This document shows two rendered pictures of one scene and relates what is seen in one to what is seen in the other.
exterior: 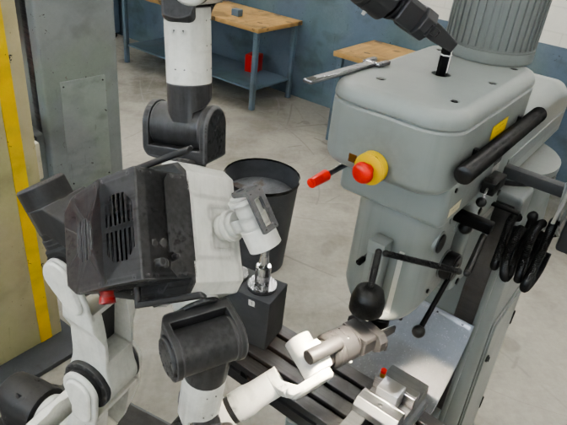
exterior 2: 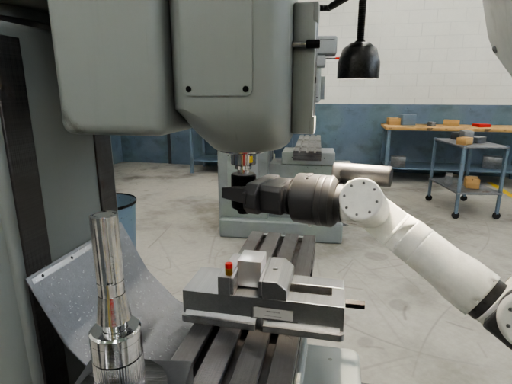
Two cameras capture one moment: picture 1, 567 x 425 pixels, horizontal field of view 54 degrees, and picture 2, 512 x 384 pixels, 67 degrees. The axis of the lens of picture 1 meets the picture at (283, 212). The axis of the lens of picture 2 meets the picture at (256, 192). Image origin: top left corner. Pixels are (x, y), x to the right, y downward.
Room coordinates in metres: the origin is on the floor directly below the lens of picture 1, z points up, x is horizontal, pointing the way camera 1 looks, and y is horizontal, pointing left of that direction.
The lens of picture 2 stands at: (1.35, 0.39, 1.41)
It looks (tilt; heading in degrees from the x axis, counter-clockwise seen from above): 15 degrees down; 247
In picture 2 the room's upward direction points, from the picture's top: straight up
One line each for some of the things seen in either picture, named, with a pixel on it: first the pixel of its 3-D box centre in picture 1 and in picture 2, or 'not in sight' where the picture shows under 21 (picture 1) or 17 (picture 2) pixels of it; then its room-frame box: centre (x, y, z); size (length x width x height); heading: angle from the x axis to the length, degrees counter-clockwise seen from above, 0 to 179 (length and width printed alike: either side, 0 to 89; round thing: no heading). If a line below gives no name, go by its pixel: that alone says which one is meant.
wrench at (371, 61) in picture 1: (347, 69); not in sight; (1.03, -0.09, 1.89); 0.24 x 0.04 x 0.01; 143
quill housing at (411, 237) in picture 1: (399, 248); (240, 56); (1.10, -0.28, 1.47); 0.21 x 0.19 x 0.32; 56
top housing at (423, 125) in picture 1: (434, 110); not in sight; (1.11, -0.29, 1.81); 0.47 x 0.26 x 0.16; 146
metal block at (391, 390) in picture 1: (389, 394); (252, 268); (1.05, -0.34, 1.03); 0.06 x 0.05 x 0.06; 55
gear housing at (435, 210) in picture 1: (426, 164); not in sight; (1.13, -0.30, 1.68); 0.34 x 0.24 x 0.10; 146
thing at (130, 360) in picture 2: (262, 275); (119, 363); (1.35, 0.04, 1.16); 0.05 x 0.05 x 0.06
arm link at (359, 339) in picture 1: (353, 340); (287, 197); (1.04, -0.21, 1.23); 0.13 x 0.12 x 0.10; 41
